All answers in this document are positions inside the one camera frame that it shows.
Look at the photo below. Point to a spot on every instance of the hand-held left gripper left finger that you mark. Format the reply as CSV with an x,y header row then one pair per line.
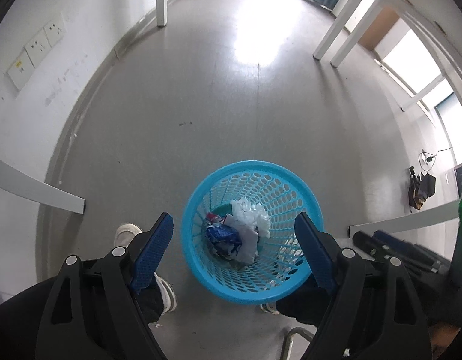
x,y
152,251

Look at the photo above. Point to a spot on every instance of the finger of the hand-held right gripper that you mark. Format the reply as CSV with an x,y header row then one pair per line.
x,y
365,242
414,251

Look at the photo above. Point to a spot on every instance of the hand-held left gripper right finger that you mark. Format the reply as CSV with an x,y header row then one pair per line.
x,y
315,251

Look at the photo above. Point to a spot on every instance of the blue plastic basket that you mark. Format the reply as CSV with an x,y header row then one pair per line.
x,y
290,187

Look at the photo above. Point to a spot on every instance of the blue snack wrapper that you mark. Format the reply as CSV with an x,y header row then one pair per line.
x,y
221,236

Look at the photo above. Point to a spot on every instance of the clear plastic bag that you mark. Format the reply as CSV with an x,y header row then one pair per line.
x,y
251,213

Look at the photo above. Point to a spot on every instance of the person's white left shoe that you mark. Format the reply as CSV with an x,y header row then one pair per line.
x,y
126,234

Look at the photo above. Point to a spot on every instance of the person's white shoe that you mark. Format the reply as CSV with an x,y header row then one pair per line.
x,y
126,234
270,308

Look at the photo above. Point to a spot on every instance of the black bag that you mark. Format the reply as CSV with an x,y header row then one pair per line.
x,y
420,191

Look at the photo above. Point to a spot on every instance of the person's white right shoe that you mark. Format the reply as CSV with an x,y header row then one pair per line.
x,y
270,308

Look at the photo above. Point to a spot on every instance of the brown wooden board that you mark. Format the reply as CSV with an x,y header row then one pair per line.
x,y
379,28

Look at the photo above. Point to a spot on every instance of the grey metal chair frame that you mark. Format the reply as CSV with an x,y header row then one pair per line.
x,y
287,345

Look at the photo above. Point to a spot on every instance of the wall plate with yellow label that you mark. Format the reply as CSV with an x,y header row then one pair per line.
x,y
20,70

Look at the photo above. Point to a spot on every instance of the white wall socket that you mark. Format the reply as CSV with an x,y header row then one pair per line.
x,y
54,29
38,49

